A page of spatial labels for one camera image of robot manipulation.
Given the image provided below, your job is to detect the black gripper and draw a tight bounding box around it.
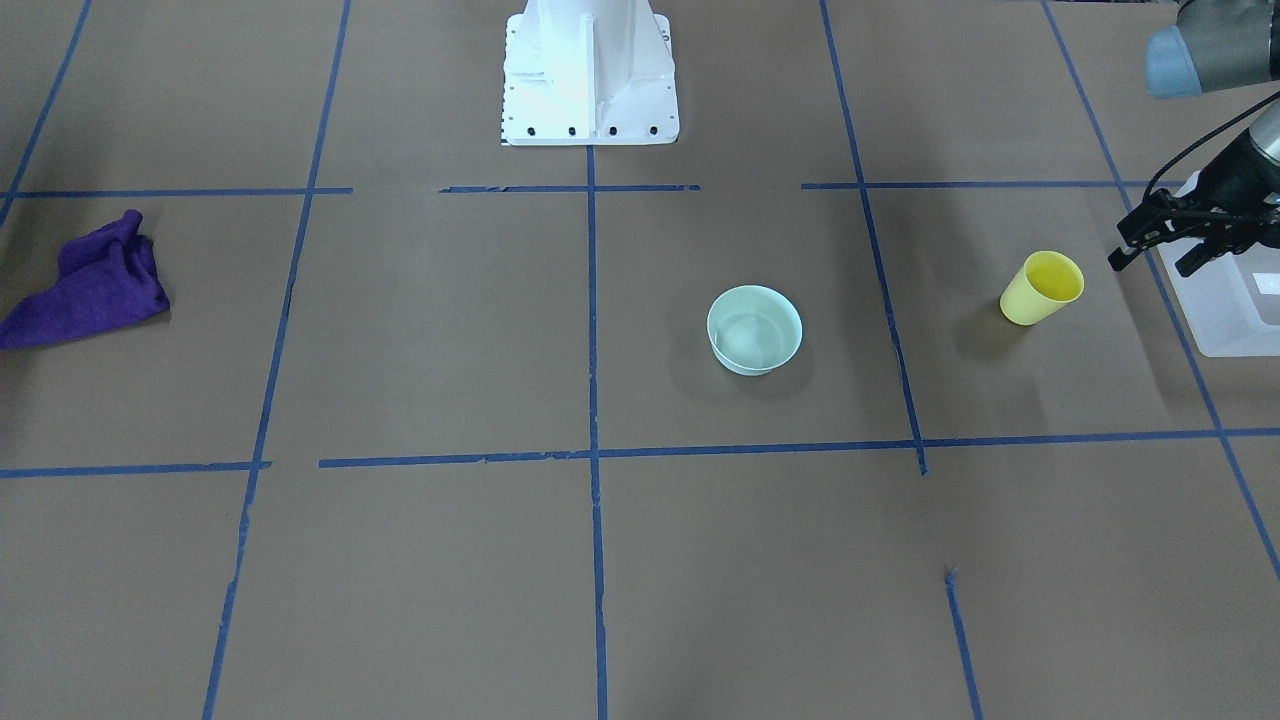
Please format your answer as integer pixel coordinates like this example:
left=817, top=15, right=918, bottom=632
left=1107, top=170, right=1277, bottom=278

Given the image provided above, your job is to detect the yellow plastic cup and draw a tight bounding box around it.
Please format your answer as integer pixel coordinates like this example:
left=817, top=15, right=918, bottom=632
left=998, top=250, right=1085, bottom=327

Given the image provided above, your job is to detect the light green bowl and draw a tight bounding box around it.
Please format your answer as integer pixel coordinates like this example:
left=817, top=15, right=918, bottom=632
left=707, top=284, right=804, bottom=377

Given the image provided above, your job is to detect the purple cloth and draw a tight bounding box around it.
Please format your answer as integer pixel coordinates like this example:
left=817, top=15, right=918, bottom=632
left=1, top=209, right=172, bottom=351

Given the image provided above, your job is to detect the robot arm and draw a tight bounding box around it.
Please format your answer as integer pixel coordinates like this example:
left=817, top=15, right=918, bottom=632
left=1108, top=1, right=1279, bottom=278

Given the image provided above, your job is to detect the clear plastic bin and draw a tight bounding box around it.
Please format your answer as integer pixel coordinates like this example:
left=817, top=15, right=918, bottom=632
left=1160, top=172, right=1280, bottom=359

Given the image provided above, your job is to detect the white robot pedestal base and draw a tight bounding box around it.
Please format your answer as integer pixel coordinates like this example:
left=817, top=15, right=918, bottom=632
left=500, top=1, right=681, bottom=147

